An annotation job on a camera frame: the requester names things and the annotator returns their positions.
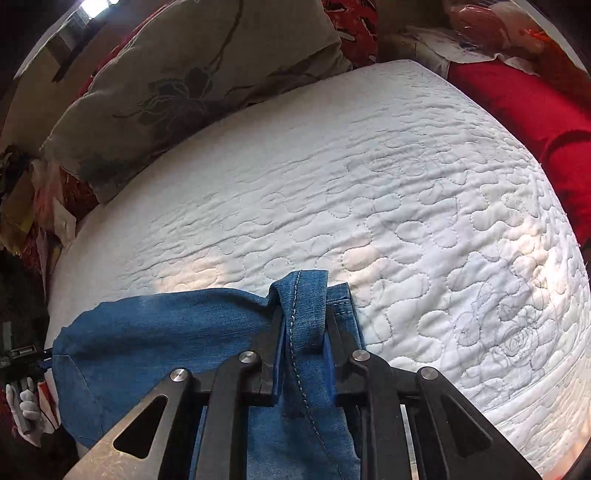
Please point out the red patterned cloth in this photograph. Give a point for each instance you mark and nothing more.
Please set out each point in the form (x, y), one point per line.
(353, 27)

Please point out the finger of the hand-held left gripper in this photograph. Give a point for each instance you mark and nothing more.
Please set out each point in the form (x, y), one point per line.
(44, 357)

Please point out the red blanket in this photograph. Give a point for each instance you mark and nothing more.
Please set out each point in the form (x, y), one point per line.
(521, 120)

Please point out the white embroidered cloth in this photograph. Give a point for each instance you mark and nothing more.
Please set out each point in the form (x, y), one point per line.
(429, 50)

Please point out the white quilted mattress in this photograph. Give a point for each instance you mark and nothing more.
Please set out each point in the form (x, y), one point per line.
(369, 194)

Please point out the pile of mixed cloths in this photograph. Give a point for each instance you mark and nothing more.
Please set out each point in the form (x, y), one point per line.
(32, 203)

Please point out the beige floral pillow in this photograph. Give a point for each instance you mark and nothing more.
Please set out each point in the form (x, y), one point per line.
(194, 83)

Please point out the blue denim pants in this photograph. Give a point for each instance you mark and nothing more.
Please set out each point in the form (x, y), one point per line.
(184, 341)

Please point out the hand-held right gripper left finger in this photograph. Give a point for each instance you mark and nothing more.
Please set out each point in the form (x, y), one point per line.
(277, 369)

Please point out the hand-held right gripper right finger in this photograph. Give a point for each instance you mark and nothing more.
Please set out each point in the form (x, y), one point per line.
(330, 369)

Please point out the person's left hand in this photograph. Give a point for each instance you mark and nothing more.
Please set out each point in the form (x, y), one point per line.
(27, 406)

